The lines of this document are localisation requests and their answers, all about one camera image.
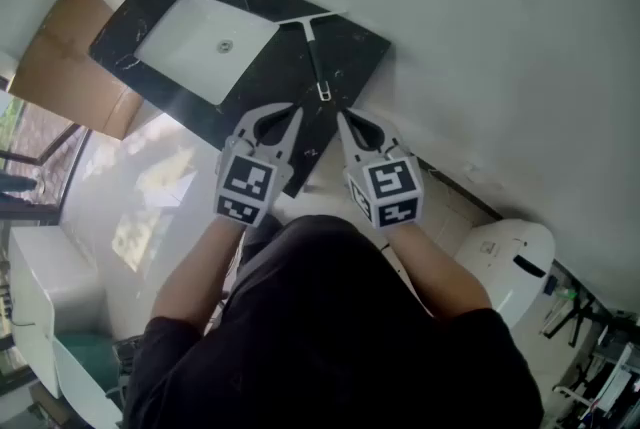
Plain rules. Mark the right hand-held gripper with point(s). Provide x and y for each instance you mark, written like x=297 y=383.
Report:
x=392 y=189

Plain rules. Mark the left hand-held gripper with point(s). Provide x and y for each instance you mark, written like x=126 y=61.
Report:
x=245 y=187

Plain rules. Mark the white and black squeegee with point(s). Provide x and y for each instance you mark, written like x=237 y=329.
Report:
x=314 y=62

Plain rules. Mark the person's right forearm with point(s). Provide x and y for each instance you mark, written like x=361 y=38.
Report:
x=440 y=272

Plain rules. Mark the person's left forearm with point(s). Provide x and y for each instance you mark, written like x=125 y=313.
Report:
x=200 y=277

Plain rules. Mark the black marble vanity top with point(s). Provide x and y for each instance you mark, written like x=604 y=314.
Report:
x=352 y=57

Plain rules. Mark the chrome sink drain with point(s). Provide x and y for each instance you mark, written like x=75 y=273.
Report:
x=225 y=46

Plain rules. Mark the white sink basin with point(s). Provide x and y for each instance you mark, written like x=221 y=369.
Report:
x=195 y=47

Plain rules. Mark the white toilet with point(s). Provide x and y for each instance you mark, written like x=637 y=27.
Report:
x=500 y=267

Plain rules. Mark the person's black shirt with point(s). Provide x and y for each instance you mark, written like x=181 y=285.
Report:
x=325 y=342

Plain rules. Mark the brown cardboard sheet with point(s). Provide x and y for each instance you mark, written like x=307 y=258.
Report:
x=65 y=67

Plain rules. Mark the teal basin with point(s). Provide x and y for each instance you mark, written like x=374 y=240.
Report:
x=82 y=347

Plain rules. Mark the white bathtub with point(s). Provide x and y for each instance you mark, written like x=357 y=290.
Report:
x=35 y=297

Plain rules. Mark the cluttered metal rack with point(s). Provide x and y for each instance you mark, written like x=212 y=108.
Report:
x=595 y=357

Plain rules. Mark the dark window frame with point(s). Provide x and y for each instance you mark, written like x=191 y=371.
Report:
x=55 y=152

